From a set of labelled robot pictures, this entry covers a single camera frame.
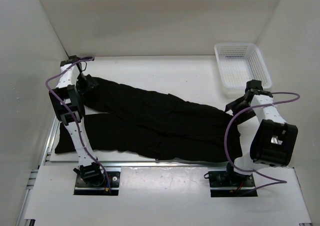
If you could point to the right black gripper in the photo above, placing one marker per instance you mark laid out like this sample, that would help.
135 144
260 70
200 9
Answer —
233 105

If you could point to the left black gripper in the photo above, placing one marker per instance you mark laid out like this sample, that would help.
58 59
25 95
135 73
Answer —
92 84

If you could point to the black trousers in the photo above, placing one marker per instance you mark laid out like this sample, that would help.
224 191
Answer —
156 125

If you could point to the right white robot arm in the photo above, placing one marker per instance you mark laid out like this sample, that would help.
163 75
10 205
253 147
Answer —
274 140

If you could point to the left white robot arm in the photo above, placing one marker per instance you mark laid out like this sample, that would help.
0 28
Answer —
72 111

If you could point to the white plastic basket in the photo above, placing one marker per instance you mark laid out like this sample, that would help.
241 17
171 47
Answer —
239 63

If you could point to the aluminium front rail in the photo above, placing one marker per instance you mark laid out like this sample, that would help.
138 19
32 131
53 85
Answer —
113 164

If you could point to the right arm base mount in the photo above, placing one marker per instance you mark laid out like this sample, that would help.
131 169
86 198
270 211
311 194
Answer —
225 183

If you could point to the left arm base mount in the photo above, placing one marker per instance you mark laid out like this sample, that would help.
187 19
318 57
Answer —
91 180

